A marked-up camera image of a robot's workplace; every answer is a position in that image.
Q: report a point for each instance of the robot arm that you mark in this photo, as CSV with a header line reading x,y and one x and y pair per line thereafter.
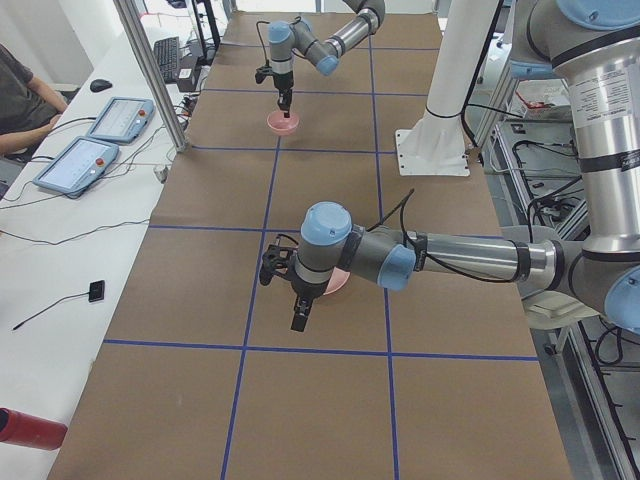
x,y
286,38
594,46

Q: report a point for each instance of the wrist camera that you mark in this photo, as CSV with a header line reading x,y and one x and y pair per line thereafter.
x,y
262,73
276,261

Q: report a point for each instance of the black computer mouse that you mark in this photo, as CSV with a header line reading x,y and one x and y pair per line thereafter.
x,y
99,85

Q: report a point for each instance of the small black square device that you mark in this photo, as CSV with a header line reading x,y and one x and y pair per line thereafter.
x,y
96,291

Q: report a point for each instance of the near blue teach pendant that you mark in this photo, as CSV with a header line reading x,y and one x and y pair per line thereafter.
x,y
77,167

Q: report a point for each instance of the pink plate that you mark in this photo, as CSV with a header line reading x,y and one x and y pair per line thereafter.
x,y
337,280

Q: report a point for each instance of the aluminium frame post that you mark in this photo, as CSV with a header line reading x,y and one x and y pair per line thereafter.
x,y
141,48

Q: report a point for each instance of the red bottle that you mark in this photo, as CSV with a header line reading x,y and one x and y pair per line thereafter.
x,y
21,429

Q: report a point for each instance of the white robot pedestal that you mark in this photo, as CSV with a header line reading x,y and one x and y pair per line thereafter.
x,y
435,145

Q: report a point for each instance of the pink bowl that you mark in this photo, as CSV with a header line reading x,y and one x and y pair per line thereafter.
x,y
283,126

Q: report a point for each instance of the brown paper table cover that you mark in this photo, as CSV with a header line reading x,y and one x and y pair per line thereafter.
x,y
200,375

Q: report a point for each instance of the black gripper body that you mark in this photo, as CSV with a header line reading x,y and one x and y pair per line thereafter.
x,y
282,81
303,288

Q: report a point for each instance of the far blue teach pendant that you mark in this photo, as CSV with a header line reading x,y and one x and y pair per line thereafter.
x,y
122,120

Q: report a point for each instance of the seated person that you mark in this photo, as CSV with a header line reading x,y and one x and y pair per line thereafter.
x,y
30,108

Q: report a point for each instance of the blue teach pendant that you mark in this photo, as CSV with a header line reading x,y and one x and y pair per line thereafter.
x,y
77,167
122,120

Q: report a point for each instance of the black keyboard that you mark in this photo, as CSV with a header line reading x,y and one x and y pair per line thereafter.
x,y
167,55

